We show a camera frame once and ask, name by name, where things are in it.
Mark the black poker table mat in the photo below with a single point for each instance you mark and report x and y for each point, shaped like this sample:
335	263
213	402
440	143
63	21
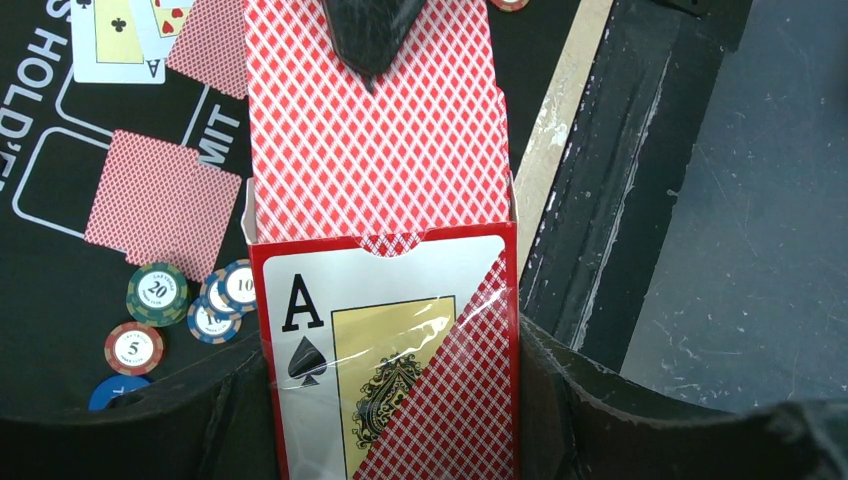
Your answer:
61	296

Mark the face-down burn card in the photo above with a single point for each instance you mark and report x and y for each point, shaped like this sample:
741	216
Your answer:
211	47

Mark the green chips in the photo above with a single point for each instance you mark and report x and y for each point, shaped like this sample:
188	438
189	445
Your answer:
157	295

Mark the blue small blind button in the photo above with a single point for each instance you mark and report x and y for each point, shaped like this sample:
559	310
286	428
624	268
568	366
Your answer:
113	387

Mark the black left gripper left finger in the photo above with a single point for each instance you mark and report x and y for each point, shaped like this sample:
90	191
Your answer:
210	420

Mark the red playing card box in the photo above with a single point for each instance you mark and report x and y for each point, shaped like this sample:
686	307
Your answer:
392	357

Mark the aluminium mounting rail frame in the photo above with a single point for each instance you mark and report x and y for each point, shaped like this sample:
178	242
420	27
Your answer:
695	238

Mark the blue chips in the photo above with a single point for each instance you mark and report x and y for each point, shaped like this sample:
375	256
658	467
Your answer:
225	297

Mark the red chips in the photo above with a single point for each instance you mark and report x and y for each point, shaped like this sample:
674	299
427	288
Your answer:
510	6
134	349

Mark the red-backed playing card deck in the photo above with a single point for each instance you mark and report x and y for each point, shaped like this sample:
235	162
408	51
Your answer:
424	147

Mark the face-up community card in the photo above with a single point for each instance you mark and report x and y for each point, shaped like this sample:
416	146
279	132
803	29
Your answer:
170	16
105	45

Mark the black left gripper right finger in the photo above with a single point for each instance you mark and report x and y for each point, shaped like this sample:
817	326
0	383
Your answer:
581	420

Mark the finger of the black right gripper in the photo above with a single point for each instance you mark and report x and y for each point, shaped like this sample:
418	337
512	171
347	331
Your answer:
366	35

